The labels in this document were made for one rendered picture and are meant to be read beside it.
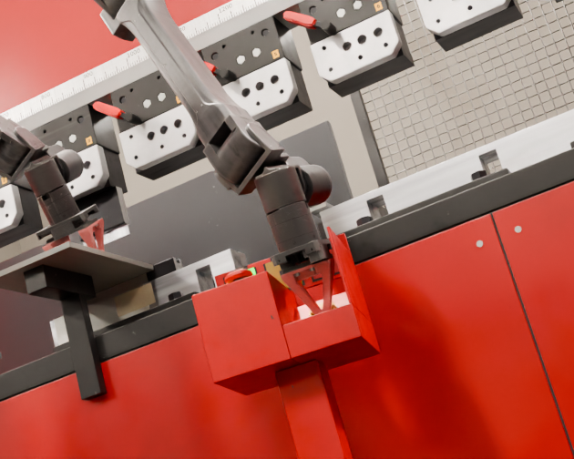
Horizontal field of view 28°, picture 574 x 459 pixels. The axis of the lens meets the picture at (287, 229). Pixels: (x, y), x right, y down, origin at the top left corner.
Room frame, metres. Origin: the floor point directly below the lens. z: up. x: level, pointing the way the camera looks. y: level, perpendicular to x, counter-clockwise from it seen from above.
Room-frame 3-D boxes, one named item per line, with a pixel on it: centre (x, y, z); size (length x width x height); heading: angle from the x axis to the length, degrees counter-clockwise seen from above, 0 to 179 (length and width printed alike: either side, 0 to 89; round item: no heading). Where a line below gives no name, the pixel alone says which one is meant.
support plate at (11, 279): (1.88, 0.38, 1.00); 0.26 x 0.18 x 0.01; 160
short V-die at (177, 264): (2.00, 0.30, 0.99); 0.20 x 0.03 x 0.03; 70
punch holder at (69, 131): (2.02, 0.35, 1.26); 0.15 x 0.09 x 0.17; 70
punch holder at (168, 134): (1.95, 0.17, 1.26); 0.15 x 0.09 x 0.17; 70
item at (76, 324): (1.84, 0.39, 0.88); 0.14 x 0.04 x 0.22; 160
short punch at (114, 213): (2.02, 0.33, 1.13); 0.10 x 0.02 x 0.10; 70
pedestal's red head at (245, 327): (1.50, 0.03, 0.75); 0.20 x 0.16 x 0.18; 81
